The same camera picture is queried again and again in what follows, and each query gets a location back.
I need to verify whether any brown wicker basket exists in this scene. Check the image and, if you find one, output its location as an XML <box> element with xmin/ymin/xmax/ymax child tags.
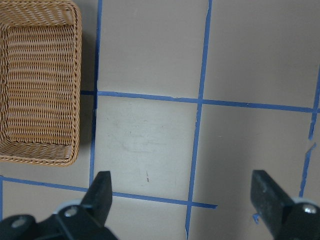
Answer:
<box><xmin>0</xmin><ymin>0</ymin><xmax>82</xmax><ymax>167</ymax></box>

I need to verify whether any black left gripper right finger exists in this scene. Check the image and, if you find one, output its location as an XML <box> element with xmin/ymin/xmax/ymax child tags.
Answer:
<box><xmin>250</xmin><ymin>170</ymin><xmax>295</xmax><ymax>237</ymax></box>

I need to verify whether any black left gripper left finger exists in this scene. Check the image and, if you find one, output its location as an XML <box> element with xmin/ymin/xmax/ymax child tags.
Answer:
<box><xmin>53</xmin><ymin>170</ymin><xmax>113</xmax><ymax>229</ymax></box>

